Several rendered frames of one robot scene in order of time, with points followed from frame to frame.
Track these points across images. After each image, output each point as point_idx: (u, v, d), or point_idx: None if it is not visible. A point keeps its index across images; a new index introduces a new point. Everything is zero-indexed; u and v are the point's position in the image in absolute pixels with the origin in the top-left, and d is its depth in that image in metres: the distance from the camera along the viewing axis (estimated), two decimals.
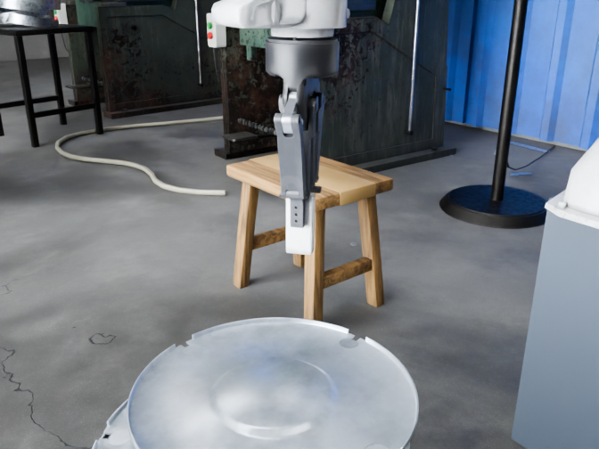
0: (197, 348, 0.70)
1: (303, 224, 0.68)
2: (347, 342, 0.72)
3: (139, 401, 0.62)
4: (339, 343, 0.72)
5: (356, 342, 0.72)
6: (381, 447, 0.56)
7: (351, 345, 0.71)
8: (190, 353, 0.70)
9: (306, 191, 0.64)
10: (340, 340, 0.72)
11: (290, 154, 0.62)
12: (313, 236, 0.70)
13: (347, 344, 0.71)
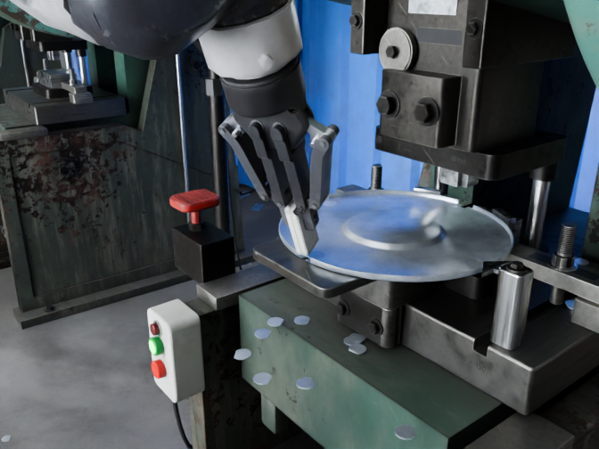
0: (471, 263, 0.69)
1: (287, 224, 0.69)
2: (316, 255, 0.71)
3: (502, 233, 0.77)
4: (324, 256, 0.71)
5: None
6: (324, 204, 0.87)
7: (313, 253, 0.71)
8: (477, 260, 0.69)
9: (262, 195, 0.66)
10: (322, 257, 0.70)
11: (245, 154, 0.65)
12: (299, 243, 0.69)
13: (317, 254, 0.71)
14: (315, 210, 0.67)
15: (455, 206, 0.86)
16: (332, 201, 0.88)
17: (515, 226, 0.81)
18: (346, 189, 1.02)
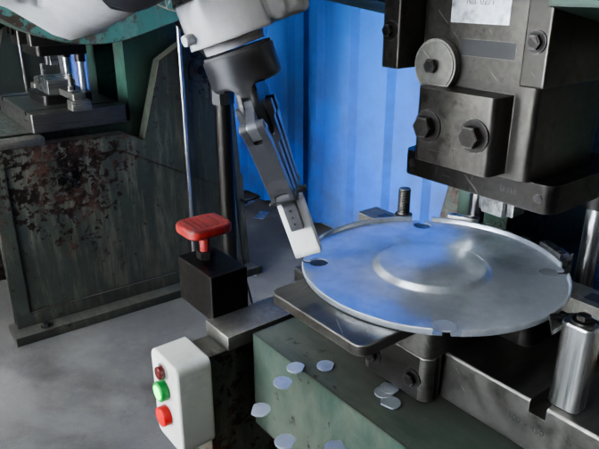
0: None
1: None
2: (547, 271, 0.68)
3: (347, 232, 0.78)
4: (539, 268, 0.68)
5: (557, 274, 0.67)
6: (453, 325, 0.57)
7: (549, 273, 0.67)
8: None
9: None
10: (544, 267, 0.69)
11: None
12: (291, 241, 0.69)
13: (545, 272, 0.68)
14: (294, 212, 0.66)
15: None
16: (435, 325, 0.57)
17: None
18: (369, 213, 0.93)
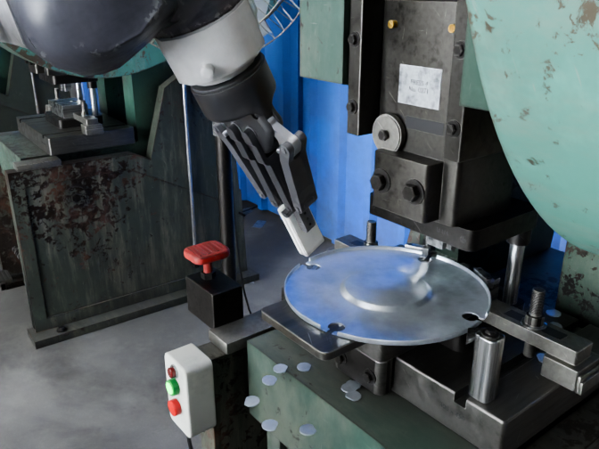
0: None
1: (287, 222, 0.69)
2: None
3: (417, 339, 0.76)
4: None
5: None
6: None
7: None
8: None
9: (259, 193, 0.68)
10: None
11: None
12: (298, 243, 0.69)
13: None
14: (307, 213, 0.66)
15: None
16: None
17: (494, 284, 0.91)
18: (344, 240, 1.12)
